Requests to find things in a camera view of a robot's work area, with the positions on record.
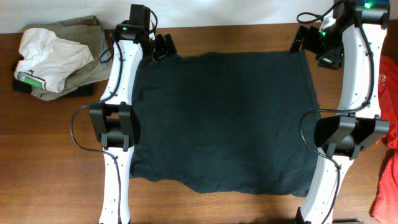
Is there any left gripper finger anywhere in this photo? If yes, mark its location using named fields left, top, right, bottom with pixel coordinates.
left=153, top=34, right=167, bottom=60
left=164, top=34, right=177, bottom=55

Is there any dark green t-shirt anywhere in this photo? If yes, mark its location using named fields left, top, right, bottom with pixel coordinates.
left=130, top=51, right=319, bottom=197

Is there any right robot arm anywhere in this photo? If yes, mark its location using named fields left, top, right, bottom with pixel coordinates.
left=290, top=0, right=391, bottom=224

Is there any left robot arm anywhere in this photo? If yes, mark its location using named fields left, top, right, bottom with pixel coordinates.
left=89, top=4, right=177, bottom=224

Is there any khaki folded garment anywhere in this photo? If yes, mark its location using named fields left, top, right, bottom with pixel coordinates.
left=30, top=16, right=112, bottom=82

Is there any white folded shirt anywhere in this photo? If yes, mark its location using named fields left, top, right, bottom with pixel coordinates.
left=14, top=28, right=93, bottom=93

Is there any black folded garment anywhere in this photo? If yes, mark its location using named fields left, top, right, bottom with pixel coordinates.
left=12, top=61, right=103, bottom=101

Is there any red t-shirt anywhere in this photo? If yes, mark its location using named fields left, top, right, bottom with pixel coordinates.
left=371, top=56, right=397, bottom=224

